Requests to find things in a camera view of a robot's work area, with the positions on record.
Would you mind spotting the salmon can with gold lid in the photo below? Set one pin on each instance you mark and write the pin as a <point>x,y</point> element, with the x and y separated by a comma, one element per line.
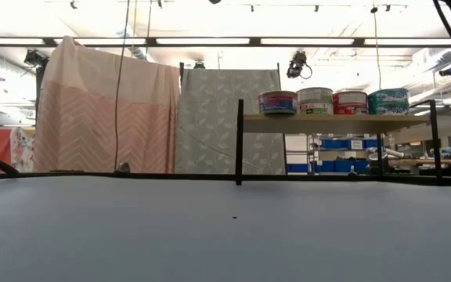
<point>278,103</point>

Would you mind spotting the red label seafood can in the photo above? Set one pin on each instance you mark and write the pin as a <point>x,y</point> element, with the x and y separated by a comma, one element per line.
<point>350,109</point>
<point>350,98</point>

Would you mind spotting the teal label tuna can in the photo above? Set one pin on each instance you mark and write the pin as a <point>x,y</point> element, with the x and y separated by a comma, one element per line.
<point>388,109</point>
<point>388,96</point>

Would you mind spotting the wooden shelf with black legs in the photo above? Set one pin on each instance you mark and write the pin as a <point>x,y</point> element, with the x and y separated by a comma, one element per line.
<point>327,124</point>

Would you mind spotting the green leaf pattern cloth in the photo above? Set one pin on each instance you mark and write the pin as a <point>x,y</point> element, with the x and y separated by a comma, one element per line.
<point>206,129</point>

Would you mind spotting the white storage rack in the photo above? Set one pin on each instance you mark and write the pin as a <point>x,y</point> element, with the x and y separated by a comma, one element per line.
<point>296,143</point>

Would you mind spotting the blue storage bin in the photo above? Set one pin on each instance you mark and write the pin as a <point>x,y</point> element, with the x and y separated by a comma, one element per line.
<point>331,144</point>
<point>370,144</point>
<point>343,167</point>
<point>297,168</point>

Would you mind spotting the small black dome lamp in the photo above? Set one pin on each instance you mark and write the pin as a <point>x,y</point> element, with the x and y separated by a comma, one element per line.
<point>199,65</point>

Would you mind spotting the blue table mat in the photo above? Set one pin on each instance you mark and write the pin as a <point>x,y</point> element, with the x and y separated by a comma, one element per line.
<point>225,235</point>

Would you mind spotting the small grey bottle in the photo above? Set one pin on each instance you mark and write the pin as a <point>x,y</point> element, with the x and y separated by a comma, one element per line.
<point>352,171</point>

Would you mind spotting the pink chevron cloth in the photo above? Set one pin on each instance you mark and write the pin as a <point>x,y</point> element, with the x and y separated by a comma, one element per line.
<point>92,117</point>

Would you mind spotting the wooden workbench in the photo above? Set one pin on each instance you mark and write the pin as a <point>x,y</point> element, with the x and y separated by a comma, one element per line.
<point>425,161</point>

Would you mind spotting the floral pattern cloth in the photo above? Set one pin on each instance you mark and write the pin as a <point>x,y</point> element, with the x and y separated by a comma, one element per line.
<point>22,150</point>

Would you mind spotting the black tripod light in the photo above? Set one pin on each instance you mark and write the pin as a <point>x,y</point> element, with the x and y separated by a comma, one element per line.
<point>33,58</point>

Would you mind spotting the black spotlight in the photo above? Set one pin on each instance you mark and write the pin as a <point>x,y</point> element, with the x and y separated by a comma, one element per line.
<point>448,71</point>

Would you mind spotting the black table frame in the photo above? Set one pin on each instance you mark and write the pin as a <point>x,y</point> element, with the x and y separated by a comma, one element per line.
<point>194,176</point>

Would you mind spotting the black rig frame beam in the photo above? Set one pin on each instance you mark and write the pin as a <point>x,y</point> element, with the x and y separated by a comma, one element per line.
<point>255,41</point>

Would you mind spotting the black rig camera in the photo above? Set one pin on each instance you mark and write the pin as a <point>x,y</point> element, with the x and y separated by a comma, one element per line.
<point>296,64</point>

